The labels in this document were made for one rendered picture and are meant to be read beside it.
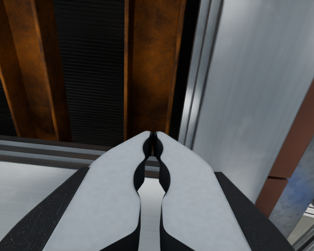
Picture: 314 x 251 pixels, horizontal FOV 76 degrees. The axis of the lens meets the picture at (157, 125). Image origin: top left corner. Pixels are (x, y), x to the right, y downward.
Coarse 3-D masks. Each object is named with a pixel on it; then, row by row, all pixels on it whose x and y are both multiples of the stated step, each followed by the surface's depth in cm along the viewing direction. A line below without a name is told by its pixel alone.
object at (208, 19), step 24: (216, 0) 16; (216, 24) 17; (192, 48) 19; (192, 72) 20; (192, 96) 21; (192, 120) 21; (0, 144) 26; (24, 144) 26; (48, 144) 26; (72, 144) 26; (192, 144) 22
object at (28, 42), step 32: (0, 0) 30; (32, 0) 27; (0, 32) 31; (32, 32) 33; (0, 64) 31; (32, 64) 35; (32, 96) 38; (64, 96) 38; (32, 128) 41; (64, 128) 39
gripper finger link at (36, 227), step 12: (84, 168) 9; (72, 180) 8; (60, 192) 8; (72, 192) 8; (48, 204) 7; (60, 204) 7; (24, 216) 7; (36, 216) 7; (48, 216) 7; (60, 216) 7; (12, 228) 6; (24, 228) 6; (36, 228) 6; (48, 228) 6; (12, 240) 6; (24, 240) 6; (36, 240) 6
